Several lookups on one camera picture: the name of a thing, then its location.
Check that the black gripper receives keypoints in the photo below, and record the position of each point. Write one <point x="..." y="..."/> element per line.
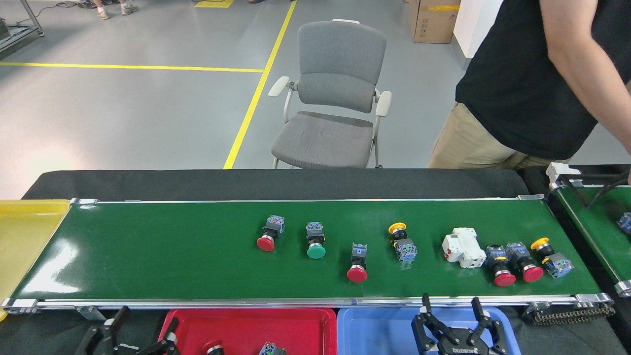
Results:
<point x="463" y="345"/>

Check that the bystander person with white sneakers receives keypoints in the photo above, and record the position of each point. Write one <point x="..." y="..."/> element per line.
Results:
<point x="129" y="8"/>

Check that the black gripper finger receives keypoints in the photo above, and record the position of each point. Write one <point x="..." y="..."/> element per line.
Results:
<point x="165" y="345"/>
<point x="101" y="340"/>

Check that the black angled guide bracket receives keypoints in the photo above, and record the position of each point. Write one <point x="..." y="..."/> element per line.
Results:
<point x="589" y="202"/>

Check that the grey office chair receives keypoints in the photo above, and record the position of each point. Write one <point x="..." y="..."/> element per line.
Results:
<point x="340" y="88"/>

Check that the metal frame trolley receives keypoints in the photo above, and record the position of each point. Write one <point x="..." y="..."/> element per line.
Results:
<point x="15" y="34"/>

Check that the yellow plastic tray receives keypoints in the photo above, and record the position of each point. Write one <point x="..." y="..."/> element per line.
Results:
<point x="24" y="246"/>

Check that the short green conveyor belt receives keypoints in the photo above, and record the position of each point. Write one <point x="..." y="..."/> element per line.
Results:
<point x="599" y="231"/>

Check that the long green conveyor belt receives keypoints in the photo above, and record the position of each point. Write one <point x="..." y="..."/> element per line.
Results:
<point x="172" y="246"/>

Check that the blue plastic tray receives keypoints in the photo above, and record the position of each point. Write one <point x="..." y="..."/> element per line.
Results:
<point x="374" y="333"/>

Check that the person's right forearm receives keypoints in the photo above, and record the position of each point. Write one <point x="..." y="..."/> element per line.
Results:
<point x="586" y="74"/>

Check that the green mushroom push button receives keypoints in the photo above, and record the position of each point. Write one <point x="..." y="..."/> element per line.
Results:
<point x="316" y="251"/>
<point x="271" y="350"/>
<point x="625" y="223"/>

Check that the brown cardboard box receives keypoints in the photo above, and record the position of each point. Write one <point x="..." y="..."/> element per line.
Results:
<point x="434" y="22"/>

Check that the red plastic tray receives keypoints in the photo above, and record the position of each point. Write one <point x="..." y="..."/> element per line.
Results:
<point x="236" y="328"/>

